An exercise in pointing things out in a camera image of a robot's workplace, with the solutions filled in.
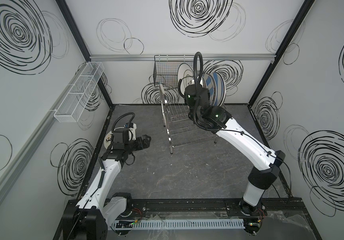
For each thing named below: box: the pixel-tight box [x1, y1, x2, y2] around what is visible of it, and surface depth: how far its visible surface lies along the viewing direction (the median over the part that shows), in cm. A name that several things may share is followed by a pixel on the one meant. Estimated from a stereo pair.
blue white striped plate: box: [213, 72, 226, 107], surface depth 73 cm
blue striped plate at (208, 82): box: [202, 73, 217, 106], surface depth 71 cm
